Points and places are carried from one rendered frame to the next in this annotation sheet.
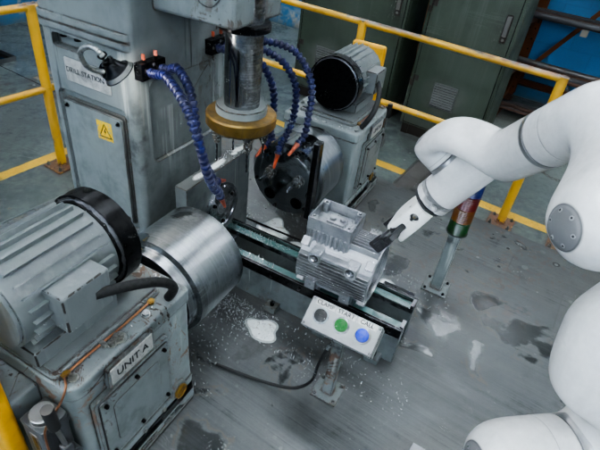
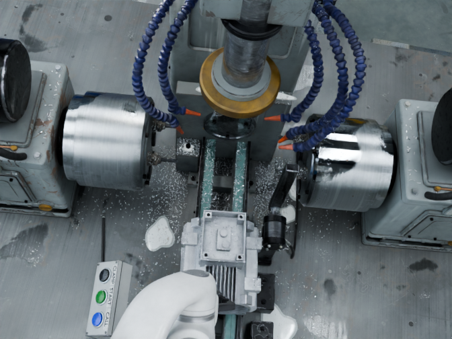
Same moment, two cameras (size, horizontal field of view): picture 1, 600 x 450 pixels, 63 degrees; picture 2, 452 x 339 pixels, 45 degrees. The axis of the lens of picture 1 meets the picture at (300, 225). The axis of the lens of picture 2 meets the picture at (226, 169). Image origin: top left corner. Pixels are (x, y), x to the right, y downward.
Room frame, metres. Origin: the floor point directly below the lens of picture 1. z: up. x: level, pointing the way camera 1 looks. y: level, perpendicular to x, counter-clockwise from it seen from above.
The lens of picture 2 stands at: (0.81, -0.42, 2.34)
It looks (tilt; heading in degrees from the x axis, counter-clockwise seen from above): 65 degrees down; 60
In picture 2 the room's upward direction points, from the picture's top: 11 degrees clockwise
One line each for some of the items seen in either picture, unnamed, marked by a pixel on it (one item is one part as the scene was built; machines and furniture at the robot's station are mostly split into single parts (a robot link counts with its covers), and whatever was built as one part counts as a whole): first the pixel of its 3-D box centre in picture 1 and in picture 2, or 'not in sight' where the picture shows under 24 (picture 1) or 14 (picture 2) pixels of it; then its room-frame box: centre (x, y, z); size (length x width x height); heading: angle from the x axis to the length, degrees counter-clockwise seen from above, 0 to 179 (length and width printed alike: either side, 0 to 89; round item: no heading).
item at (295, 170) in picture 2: (313, 181); (282, 190); (1.21, -0.02, 1.12); 0.04 x 0.03 x 0.26; 66
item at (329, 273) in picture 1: (343, 258); (218, 267); (1.01, -0.13, 1.01); 0.20 x 0.19 x 0.19; 67
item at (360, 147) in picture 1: (334, 149); (437, 181); (1.68, -0.09, 0.99); 0.35 x 0.31 x 0.37; 156
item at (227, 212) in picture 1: (222, 206); (229, 126); (1.18, 0.23, 1.02); 0.15 x 0.02 x 0.15; 156
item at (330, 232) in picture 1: (335, 226); (222, 240); (1.03, -0.09, 1.11); 0.12 x 0.11 x 0.07; 67
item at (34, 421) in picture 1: (56, 423); not in sight; (0.43, 0.36, 1.07); 0.08 x 0.07 x 0.20; 66
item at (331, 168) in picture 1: (304, 164); (350, 164); (1.44, 0.02, 1.04); 0.41 x 0.25 x 0.25; 156
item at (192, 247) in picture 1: (165, 280); (94, 138); (0.82, 0.29, 1.04); 0.37 x 0.25 x 0.25; 156
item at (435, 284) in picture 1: (454, 237); not in sight; (1.19, -0.46, 1.01); 0.08 x 0.08 x 0.42; 66
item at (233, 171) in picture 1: (205, 210); (229, 114); (1.20, 0.29, 0.97); 0.30 x 0.11 x 0.34; 156
